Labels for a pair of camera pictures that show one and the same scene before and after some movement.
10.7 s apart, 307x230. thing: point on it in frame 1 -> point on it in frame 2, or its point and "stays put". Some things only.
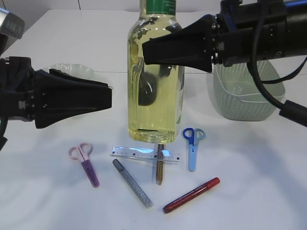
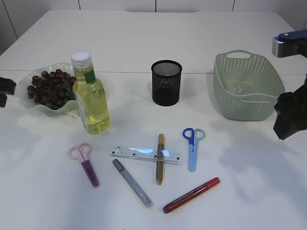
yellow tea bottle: [156, 93] -> [90, 95]
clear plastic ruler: [160, 155] stays put
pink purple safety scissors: [82, 153] stays put
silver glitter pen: [139, 192] stays put
